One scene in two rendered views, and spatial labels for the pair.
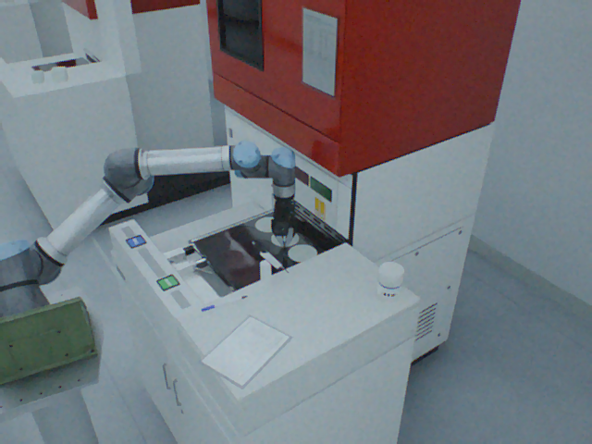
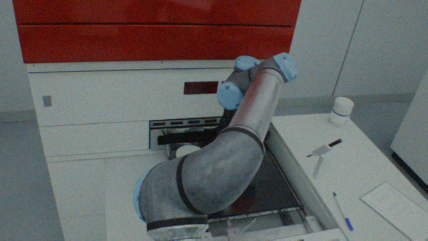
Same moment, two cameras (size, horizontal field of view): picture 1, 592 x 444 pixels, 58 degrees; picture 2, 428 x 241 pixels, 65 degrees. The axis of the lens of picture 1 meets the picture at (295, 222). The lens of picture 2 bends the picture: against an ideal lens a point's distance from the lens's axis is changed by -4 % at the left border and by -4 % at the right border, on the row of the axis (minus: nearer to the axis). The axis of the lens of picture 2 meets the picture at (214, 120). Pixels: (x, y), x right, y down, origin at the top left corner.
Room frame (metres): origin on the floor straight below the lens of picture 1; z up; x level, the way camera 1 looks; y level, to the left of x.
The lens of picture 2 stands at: (1.35, 0.98, 1.69)
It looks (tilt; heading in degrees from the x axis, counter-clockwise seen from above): 34 degrees down; 286
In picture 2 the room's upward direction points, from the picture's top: 8 degrees clockwise
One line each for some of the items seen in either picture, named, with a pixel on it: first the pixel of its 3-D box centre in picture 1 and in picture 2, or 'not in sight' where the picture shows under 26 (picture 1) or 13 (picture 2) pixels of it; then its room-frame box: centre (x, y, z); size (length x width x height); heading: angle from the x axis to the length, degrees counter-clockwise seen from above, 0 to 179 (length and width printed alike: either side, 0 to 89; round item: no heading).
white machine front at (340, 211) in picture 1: (281, 178); (162, 107); (1.80, 0.05, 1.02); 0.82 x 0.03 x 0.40; 35
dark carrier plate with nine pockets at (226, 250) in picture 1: (259, 249); (229, 173); (1.52, 0.13, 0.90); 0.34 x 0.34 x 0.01; 35
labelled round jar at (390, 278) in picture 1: (389, 281); (340, 112); (1.20, -0.27, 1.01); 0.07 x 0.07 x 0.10
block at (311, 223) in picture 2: not in sight; (315, 229); (1.21, 0.24, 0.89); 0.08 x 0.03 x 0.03; 125
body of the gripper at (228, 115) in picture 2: (284, 207); (235, 118); (1.55, 0.04, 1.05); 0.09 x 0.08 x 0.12; 178
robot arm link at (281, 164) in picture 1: (282, 166); (245, 76); (1.54, 0.04, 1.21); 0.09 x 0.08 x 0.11; 88
